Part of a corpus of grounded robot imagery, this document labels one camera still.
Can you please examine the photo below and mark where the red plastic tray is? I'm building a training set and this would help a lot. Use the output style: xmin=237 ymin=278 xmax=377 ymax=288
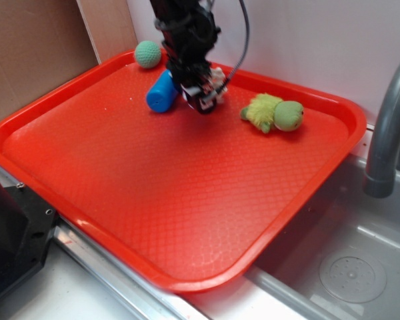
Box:
xmin=0 ymin=51 xmax=366 ymax=293

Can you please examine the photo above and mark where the grey toy faucet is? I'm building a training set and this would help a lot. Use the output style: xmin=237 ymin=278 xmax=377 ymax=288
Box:
xmin=363 ymin=64 xmax=400 ymax=198

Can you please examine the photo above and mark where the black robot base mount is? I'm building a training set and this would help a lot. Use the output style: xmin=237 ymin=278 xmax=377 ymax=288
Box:
xmin=0 ymin=183 xmax=58 ymax=299

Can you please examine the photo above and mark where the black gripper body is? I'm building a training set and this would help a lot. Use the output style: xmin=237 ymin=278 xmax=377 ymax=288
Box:
xmin=155 ymin=7 xmax=220 ymax=91

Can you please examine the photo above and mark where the brown cardboard panel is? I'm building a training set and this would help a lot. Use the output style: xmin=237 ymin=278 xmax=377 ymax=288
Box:
xmin=0 ymin=1 xmax=137 ymax=120

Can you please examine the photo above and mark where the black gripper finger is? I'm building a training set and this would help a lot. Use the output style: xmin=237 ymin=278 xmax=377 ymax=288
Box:
xmin=181 ymin=83 xmax=217 ymax=115

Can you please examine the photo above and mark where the blue plastic toy bottle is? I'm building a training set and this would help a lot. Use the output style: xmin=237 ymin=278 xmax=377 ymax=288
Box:
xmin=146 ymin=70 xmax=179 ymax=113

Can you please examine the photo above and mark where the black braided cable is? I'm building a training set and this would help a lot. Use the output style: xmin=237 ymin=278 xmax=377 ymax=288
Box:
xmin=216 ymin=0 xmax=251 ymax=97

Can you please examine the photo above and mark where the green plush turtle toy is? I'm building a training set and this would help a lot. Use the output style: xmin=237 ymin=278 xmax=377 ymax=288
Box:
xmin=239 ymin=93 xmax=304 ymax=134

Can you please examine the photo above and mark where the grey toy sink basin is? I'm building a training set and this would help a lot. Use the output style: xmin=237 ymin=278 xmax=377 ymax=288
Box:
xmin=246 ymin=156 xmax=400 ymax=319

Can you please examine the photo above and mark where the green crocheted ball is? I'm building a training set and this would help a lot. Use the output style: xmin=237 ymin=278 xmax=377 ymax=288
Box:
xmin=135 ymin=41 xmax=161 ymax=69

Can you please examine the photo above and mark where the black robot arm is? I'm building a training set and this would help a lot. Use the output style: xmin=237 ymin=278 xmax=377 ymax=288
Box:
xmin=151 ymin=1 xmax=221 ymax=114

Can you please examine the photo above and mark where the white paper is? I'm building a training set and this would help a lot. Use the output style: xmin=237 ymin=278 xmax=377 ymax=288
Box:
xmin=209 ymin=67 xmax=227 ymax=104

